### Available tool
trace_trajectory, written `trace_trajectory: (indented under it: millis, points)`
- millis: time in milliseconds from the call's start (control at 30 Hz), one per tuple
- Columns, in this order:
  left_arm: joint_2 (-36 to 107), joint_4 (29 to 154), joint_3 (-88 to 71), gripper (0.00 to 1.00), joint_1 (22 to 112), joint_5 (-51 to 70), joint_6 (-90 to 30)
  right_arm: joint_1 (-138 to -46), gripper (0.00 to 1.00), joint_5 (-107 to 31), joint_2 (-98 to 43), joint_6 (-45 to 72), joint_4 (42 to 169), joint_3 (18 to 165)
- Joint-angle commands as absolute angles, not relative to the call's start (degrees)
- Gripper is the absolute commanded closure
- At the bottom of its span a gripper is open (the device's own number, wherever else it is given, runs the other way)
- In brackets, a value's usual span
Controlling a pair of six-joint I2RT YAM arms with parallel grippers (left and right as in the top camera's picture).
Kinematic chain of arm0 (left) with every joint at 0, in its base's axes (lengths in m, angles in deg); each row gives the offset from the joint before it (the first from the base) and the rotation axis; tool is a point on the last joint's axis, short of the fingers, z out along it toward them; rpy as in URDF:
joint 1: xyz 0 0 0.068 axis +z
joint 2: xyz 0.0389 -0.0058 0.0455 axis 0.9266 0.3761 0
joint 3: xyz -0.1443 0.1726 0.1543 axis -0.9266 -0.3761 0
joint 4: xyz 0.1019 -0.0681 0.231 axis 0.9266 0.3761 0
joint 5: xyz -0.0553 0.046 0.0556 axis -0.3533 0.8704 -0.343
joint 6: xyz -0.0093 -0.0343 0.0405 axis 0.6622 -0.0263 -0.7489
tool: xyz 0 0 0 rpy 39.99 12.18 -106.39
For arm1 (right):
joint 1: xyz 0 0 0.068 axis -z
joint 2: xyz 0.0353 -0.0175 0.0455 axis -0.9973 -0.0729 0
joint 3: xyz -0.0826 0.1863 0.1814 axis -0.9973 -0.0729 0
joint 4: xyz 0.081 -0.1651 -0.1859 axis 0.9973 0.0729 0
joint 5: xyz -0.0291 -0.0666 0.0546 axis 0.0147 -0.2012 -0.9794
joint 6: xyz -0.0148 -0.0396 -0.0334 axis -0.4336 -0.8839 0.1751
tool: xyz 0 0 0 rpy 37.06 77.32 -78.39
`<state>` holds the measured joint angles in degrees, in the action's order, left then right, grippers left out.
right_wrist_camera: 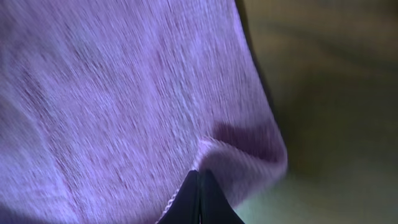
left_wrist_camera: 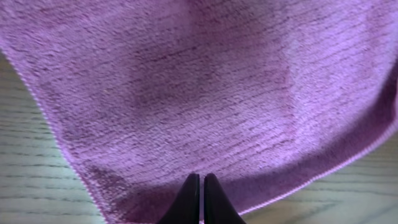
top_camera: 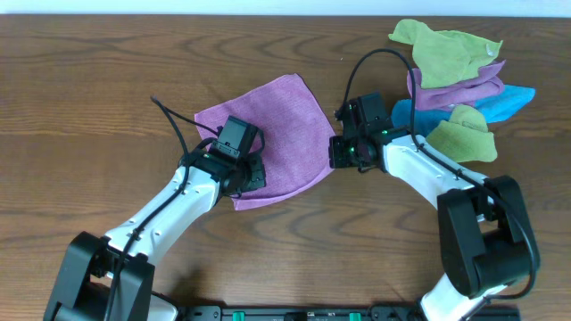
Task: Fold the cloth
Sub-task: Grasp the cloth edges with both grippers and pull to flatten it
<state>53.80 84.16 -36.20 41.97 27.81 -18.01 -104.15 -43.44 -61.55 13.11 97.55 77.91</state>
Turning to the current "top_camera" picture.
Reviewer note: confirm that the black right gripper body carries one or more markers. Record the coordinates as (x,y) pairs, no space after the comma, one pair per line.
(346,154)

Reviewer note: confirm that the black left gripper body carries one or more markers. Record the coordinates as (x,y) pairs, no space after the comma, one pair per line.
(257,174)

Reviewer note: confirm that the purple microfiber cloth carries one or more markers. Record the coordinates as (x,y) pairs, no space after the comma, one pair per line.
(296,133)

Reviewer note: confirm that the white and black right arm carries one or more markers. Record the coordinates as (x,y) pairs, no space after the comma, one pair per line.
(487,245)

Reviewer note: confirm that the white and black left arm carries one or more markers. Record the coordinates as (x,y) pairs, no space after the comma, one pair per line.
(111,277)

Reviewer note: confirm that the green cloth near pile front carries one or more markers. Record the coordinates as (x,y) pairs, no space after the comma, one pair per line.
(464,137)

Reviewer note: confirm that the purple cloth in pile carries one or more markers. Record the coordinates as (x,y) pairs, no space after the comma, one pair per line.
(467,92)

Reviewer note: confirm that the green cloth at pile top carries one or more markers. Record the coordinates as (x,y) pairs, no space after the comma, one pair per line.
(445,57)

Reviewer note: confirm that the blue microfiber cloth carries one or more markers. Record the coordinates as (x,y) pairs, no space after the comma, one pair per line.
(494,108)

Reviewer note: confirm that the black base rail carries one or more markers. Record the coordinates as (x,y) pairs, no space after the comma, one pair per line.
(376,313)

